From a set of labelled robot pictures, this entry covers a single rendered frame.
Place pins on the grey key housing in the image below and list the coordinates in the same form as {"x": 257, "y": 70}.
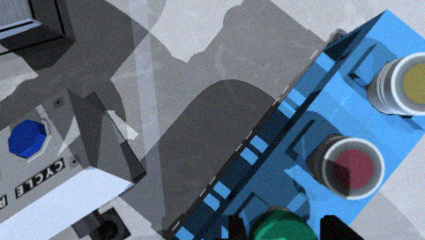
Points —
{"x": 65, "y": 160}

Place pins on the white tube neck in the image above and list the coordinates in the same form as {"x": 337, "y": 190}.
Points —
{"x": 401, "y": 85}

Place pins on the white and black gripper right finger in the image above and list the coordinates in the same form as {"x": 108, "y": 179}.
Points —
{"x": 333, "y": 228}

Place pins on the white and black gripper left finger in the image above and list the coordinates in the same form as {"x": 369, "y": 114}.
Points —
{"x": 236, "y": 229}

